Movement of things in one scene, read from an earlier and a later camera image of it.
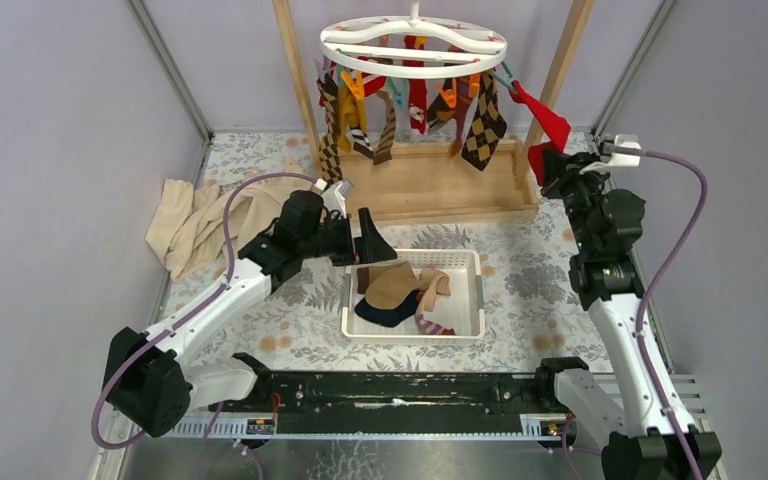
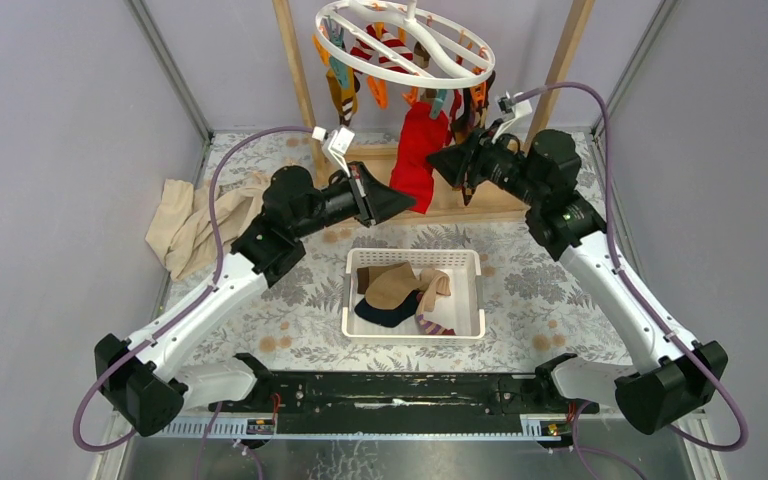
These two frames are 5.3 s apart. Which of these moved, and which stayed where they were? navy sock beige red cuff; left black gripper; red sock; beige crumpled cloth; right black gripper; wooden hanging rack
Moved: red sock; right black gripper; left black gripper
Stayed: navy sock beige red cuff; wooden hanging rack; beige crumpled cloth
